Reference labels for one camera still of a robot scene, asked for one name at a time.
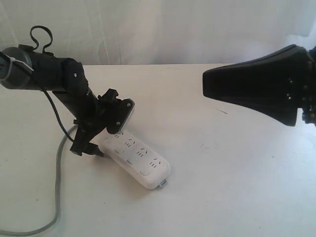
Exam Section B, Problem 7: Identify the white five-outlet power strip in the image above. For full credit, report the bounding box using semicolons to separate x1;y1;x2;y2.
99;131;171;190

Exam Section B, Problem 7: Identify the white zip tie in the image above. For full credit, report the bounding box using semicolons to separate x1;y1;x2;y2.
2;54;34;75

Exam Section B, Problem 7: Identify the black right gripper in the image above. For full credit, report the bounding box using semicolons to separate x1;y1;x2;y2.
202;45;316;126

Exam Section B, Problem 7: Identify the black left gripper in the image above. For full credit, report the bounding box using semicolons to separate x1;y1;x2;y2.
70;99;105;157

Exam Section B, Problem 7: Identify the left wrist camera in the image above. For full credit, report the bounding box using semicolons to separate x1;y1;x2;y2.
97;88;135;134

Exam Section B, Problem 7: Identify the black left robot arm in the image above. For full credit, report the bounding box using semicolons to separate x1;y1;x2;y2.
0;45;121;157

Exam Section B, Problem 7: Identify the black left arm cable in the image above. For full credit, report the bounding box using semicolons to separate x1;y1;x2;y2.
29;25;77;144

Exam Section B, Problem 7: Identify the grey power cable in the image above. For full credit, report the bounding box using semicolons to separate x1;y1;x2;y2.
0;125;78;237

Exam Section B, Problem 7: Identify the white backdrop curtain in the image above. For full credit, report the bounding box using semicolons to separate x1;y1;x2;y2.
0;0;316;65

